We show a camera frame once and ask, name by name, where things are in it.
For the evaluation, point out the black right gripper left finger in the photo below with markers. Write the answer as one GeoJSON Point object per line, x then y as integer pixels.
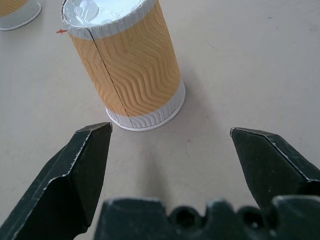
{"type": "Point", "coordinates": [72, 180]}

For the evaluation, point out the orange ribbed paper cup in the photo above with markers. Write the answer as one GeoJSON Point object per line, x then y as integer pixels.
{"type": "Point", "coordinates": [15, 12]}
{"type": "Point", "coordinates": [130, 62]}

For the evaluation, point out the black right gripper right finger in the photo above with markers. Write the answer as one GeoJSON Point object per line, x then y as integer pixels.
{"type": "Point", "coordinates": [270, 165]}

